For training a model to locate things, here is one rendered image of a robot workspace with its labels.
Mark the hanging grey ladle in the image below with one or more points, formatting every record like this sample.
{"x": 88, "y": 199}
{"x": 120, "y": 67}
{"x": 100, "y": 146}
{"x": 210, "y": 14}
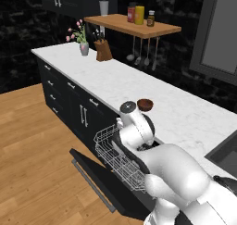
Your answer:
{"x": 130, "y": 57}

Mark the black drawer front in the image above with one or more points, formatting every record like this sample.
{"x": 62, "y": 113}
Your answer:
{"x": 77, "y": 83}
{"x": 60, "y": 97}
{"x": 55, "y": 68}
{"x": 103, "y": 106}
{"x": 58, "y": 83}
{"x": 63, "y": 113}

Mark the wooden wall shelf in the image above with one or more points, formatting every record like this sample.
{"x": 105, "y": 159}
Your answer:
{"x": 129, "y": 25}

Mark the hanging grey long tool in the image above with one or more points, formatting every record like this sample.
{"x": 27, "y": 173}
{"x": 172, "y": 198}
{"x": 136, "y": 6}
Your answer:
{"x": 155, "y": 56}

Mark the yellow bottle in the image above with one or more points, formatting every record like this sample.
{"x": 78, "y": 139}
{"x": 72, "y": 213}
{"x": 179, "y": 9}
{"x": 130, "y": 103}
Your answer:
{"x": 139, "y": 15}

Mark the grey cup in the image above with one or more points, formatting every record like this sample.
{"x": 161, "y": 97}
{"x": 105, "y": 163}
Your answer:
{"x": 104, "y": 8}

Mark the red bottle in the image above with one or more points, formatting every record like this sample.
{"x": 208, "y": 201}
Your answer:
{"x": 131, "y": 14}

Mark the hanging grey spatula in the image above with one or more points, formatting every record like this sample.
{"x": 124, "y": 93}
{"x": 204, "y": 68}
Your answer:
{"x": 138, "y": 60}

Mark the pink flowers in grey vase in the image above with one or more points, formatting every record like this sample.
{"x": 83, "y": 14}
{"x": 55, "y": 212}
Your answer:
{"x": 84, "y": 48}

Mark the brown bowl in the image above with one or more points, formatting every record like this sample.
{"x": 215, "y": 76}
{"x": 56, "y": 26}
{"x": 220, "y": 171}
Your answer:
{"x": 145, "y": 104}

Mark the black wall cupboards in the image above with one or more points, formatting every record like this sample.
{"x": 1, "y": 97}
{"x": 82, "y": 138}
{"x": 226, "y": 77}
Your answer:
{"x": 80, "y": 0}

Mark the dark sink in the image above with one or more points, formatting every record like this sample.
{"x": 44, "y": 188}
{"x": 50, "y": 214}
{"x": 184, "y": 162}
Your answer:
{"x": 225, "y": 156}

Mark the grey framed window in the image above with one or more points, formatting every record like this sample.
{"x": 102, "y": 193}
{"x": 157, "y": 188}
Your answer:
{"x": 220, "y": 31}

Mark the black dishwasher door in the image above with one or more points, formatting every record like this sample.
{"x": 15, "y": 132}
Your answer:
{"x": 108, "y": 181}

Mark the brown knife block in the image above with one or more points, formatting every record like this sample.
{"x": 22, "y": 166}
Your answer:
{"x": 103, "y": 51}

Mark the hanging grey spoon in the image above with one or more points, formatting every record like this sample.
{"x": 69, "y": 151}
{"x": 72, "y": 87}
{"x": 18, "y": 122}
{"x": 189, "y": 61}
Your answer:
{"x": 147, "y": 61}

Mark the black cupboard door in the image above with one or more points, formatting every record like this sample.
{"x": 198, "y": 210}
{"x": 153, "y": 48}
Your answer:
{"x": 75, "y": 111}
{"x": 98, "y": 127}

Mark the small brown bottle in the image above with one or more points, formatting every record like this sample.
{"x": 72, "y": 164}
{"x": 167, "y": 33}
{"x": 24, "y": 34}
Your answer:
{"x": 151, "y": 19}

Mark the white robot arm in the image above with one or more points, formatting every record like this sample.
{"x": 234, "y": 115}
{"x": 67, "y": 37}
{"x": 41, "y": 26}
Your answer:
{"x": 179, "y": 173}

